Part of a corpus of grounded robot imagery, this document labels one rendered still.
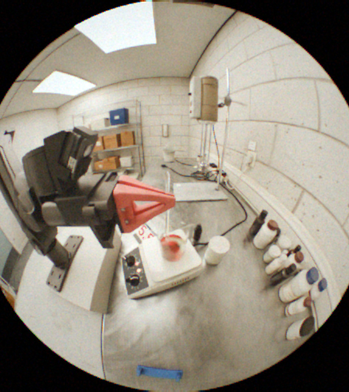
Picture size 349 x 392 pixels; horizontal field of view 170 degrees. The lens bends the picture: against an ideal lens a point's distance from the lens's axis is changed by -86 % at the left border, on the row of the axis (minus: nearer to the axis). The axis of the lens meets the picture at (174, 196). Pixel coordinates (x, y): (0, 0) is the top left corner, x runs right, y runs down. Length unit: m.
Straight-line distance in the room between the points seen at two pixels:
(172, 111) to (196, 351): 2.81
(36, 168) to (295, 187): 0.68
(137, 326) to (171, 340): 0.09
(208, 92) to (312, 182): 0.54
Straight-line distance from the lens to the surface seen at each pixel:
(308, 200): 0.54
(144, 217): 0.15
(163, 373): 0.38
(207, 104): 0.57
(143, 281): 0.30
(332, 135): 0.53
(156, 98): 2.69
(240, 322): 0.38
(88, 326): 0.41
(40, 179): 0.18
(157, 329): 0.34
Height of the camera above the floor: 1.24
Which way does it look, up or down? 33 degrees down
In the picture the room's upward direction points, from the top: straight up
